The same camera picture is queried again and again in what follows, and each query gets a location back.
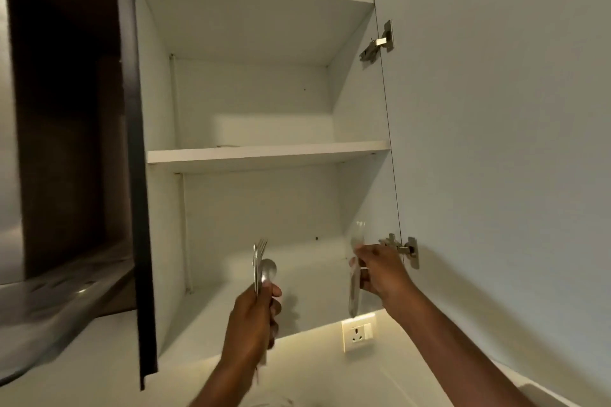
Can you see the person's right hand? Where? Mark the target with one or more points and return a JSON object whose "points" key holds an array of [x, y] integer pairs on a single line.
{"points": [[389, 278]]}

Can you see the person's left hand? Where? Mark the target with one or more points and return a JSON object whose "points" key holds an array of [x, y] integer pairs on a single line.
{"points": [[246, 325]]}

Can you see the person's left fingers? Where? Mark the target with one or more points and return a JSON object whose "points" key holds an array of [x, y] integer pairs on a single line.
{"points": [[275, 321]]}

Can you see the person's right fingers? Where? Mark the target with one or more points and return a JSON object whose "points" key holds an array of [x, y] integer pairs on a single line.
{"points": [[368, 268]]}

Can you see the silver spoon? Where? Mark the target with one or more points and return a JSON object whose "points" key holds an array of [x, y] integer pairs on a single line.
{"points": [[268, 271]]}

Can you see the person's right forearm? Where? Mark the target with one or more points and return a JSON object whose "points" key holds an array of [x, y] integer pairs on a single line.
{"points": [[453, 354]]}

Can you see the person's left forearm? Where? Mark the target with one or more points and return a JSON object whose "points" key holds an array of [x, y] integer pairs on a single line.
{"points": [[224, 387]]}

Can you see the metal door hinge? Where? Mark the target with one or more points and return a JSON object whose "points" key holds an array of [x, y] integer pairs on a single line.
{"points": [[408, 250], [382, 43]]}

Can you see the white cabinet shelf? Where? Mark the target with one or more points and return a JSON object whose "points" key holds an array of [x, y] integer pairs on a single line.
{"points": [[267, 154]]}

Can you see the white cabinet door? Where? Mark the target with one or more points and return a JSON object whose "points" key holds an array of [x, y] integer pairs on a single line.
{"points": [[496, 135]]}

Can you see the dark brown cabinet panel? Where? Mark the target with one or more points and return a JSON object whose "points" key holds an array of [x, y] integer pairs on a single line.
{"points": [[133, 182]]}

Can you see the steel range hood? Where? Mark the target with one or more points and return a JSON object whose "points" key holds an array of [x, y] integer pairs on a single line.
{"points": [[43, 297]]}

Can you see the white wall socket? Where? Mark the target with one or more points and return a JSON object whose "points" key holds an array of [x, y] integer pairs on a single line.
{"points": [[357, 333]]}

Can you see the white wall cabinet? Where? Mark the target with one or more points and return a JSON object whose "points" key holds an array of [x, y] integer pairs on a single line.
{"points": [[248, 101]]}

